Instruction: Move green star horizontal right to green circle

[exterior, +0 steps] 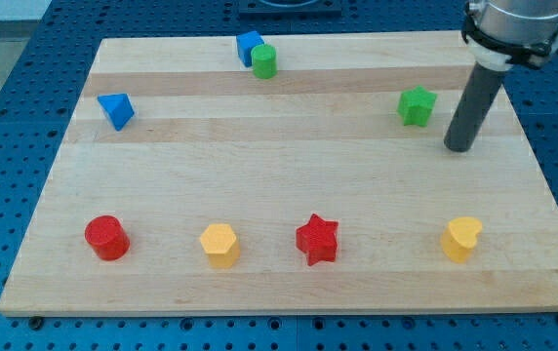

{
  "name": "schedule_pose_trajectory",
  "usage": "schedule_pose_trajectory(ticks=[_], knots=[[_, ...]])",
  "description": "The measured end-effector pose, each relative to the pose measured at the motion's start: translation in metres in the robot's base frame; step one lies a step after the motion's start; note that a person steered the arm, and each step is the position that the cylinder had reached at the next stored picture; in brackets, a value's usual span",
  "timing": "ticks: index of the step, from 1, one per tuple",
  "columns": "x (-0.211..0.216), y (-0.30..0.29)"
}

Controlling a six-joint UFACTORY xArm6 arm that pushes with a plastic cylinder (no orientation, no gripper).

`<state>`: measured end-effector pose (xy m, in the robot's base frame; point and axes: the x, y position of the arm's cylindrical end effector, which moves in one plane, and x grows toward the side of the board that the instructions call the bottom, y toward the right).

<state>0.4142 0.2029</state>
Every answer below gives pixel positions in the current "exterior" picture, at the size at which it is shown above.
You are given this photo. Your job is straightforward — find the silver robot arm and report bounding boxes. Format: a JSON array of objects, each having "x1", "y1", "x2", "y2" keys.
[{"x1": 461, "y1": 0, "x2": 558, "y2": 72}]

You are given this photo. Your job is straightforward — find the red star block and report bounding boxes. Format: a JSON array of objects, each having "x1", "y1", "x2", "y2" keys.
[{"x1": 296, "y1": 214, "x2": 339, "y2": 266}]

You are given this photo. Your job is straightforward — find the green star block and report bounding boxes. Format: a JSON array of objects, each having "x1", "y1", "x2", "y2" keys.
[{"x1": 397, "y1": 86, "x2": 438, "y2": 127}]

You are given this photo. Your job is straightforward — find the wooden board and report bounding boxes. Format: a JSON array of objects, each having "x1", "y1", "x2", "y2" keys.
[{"x1": 0, "y1": 31, "x2": 558, "y2": 317}]

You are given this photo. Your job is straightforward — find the yellow hexagon block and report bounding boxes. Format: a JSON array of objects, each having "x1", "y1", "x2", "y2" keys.
[{"x1": 199, "y1": 223, "x2": 240, "y2": 269}]

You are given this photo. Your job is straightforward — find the green cylinder block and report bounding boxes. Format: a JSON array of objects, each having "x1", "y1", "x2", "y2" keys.
[{"x1": 251, "y1": 44, "x2": 277, "y2": 79}]

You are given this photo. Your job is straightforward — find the blue cube block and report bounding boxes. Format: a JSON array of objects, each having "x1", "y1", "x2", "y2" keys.
[{"x1": 236, "y1": 30, "x2": 264, "y2": 67}]

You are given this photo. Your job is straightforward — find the blue triangle block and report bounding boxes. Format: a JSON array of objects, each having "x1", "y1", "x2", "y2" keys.
[{"x1": 98, "y1": 94, "x2": 135, "y2": 131}]

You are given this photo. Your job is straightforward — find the red cylinder block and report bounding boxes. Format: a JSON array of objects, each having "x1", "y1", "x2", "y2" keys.
[{"x1": 84, "y1": 215, "x2": 131, "y2": 261}]

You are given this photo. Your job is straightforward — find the yellow heart block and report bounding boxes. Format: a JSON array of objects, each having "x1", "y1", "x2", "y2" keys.
[{"x1": 440, "y1": 216, "x2": 483, "y2": 263}]

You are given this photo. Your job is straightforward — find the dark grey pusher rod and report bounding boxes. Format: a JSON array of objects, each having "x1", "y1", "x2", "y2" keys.
[{"x1": 444, "y1": 63, "x2": 505, "y2": 153}]

